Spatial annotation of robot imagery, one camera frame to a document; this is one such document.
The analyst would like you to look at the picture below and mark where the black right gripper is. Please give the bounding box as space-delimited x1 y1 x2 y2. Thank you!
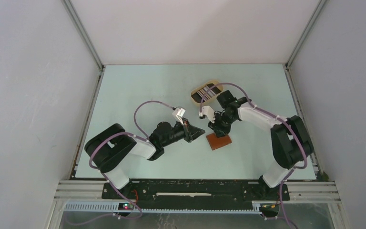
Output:
208 112 237 138

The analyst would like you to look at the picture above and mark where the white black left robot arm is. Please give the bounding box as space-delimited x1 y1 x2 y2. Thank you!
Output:
84 118 205 199

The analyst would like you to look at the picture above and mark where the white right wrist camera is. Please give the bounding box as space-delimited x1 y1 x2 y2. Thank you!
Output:
199 105 215 123

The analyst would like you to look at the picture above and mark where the beige oval tray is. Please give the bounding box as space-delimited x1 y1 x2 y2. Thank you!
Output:
190 80 224 106

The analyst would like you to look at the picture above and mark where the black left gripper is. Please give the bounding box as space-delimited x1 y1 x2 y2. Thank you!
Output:
161 117 205 147

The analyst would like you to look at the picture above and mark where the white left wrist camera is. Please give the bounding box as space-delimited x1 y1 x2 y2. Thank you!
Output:
172 107 186 124

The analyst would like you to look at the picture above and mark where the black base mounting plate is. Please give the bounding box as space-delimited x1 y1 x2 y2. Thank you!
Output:
120 179 290 209

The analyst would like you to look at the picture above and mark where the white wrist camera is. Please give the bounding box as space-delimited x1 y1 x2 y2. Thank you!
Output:
199 105 215 123
172 107 186 124

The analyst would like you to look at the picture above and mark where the aluminium frame rail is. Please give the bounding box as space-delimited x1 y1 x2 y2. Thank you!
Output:
54 180 342 205

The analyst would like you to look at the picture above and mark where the brown leather card holder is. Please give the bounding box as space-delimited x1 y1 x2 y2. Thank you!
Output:
206 133 232 150

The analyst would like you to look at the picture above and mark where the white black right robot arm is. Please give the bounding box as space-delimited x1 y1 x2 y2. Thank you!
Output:
199 91 314 199

